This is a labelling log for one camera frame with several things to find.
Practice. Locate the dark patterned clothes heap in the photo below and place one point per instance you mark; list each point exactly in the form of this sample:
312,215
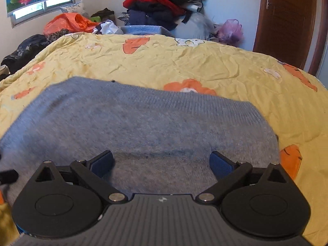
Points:
23,51

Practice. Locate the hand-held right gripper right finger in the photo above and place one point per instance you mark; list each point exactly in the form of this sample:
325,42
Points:
220,166

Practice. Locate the clear plastic bag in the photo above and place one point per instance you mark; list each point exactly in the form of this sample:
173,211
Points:
197,25

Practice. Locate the blue-grey folded cloth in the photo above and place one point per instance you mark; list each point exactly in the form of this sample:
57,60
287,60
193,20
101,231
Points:
143,30

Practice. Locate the floral pillow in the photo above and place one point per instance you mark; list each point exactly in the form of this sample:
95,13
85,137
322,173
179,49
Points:
75,9

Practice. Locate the pink plastic bag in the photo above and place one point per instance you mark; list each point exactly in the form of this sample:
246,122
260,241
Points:
230,32

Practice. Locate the orange plastic bag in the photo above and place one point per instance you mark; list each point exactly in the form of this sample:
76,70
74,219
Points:
66,23

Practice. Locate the brown wooden door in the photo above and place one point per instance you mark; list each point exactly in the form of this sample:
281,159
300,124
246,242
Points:
287,20

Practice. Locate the pile of mixed clothes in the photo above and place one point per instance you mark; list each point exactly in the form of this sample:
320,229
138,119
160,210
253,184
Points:
164,2

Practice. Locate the yellow carrot-print quilt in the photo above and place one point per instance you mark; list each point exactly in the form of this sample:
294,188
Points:
179,61

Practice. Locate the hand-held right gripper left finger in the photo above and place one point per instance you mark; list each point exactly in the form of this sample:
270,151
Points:
103,162

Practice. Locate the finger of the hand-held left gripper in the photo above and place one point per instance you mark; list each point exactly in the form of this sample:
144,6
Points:
9,176

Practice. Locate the grey sweater with navy sleeves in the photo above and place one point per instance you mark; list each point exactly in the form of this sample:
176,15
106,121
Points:
143,123

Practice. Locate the white crumpled bag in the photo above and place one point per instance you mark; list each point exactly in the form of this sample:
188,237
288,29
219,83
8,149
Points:
109,27

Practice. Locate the leopard-print cloth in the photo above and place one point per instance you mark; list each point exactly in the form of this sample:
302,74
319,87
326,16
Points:
57,34

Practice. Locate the window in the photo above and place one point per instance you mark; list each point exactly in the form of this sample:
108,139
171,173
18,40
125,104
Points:
42,9

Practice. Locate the dark brown cloth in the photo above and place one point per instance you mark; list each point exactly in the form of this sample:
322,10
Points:
103,13

